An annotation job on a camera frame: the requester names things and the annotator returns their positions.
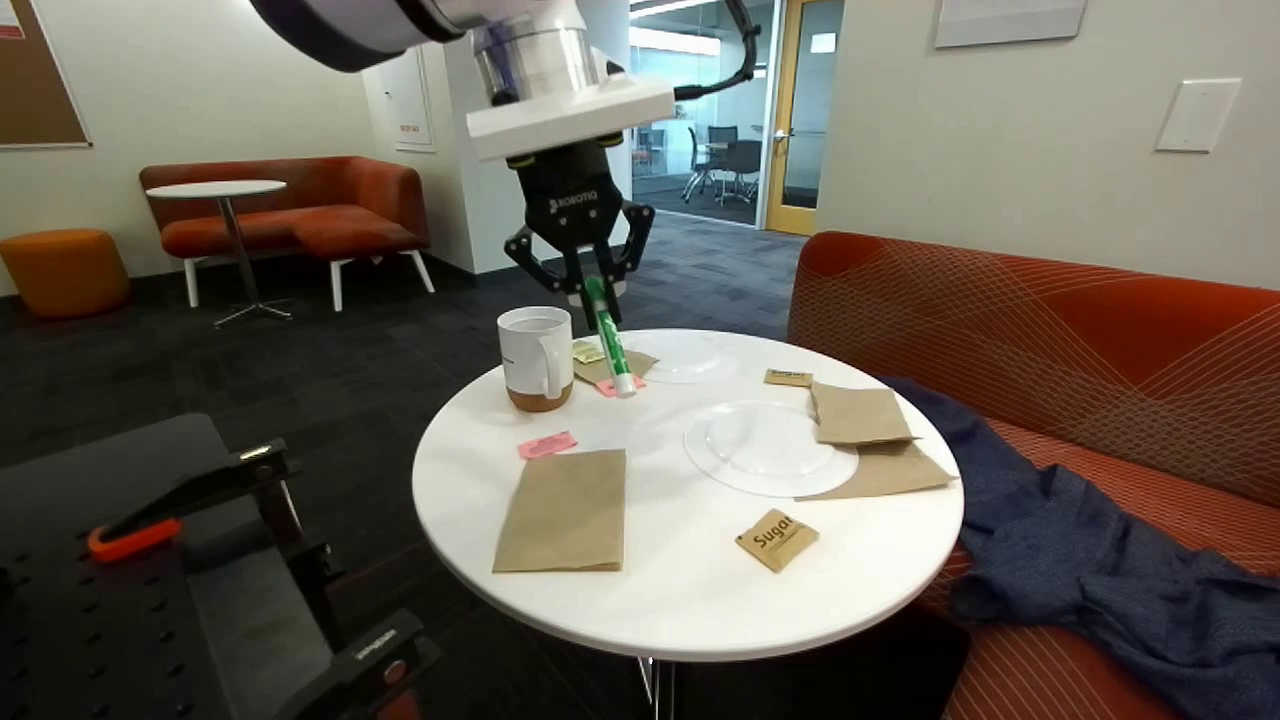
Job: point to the small plain brown packet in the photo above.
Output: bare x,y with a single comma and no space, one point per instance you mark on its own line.
791,377

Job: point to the orange round ottoman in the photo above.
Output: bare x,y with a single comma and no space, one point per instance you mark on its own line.
62,268

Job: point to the yellow-green packet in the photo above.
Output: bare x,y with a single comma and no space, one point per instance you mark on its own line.
590,352

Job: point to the blue cloth garment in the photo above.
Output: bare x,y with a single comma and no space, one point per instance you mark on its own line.
1123,574

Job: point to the brown cork board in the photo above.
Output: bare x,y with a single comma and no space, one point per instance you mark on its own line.
34,73

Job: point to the white wall switch plate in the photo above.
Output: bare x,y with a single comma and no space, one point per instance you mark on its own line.
1196,112

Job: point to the white round table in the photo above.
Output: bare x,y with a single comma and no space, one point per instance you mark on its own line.
664,587

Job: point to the orange two-seat sofa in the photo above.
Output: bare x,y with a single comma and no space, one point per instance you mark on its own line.
306,213

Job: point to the white paper cup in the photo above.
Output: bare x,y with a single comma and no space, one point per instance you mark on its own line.
533,361

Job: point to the green marker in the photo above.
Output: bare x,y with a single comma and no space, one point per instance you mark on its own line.
611,342

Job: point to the pink sweetener packet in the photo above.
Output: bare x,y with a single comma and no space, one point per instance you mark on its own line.
607,390
544,447

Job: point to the folded brown napkin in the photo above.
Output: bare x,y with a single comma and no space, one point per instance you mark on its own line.
903,474

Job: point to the black clamp stand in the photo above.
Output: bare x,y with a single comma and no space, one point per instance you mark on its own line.
315,587

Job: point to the large flat brown napkin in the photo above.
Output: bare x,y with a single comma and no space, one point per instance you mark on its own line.
560,512

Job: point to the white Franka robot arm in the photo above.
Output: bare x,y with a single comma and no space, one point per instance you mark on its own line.
401,21

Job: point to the small square brown napkin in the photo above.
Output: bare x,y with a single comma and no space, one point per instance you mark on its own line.
857,414

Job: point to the brown printed sugar packet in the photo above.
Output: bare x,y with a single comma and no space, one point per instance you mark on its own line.
777,541

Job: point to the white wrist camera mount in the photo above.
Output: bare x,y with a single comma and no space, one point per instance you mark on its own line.
567,116

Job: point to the wooden door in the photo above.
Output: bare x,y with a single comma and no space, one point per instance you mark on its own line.
802,104

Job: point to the orange corner sofa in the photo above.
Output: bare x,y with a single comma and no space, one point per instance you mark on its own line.
1066,333

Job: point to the small white side table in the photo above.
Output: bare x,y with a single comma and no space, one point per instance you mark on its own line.
221,188

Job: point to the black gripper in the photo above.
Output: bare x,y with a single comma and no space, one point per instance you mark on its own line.
574,203

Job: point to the black office chairs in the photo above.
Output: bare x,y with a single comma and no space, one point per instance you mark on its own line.
725,154

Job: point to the grey wall sign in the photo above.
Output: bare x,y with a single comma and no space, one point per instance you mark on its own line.
1007,21

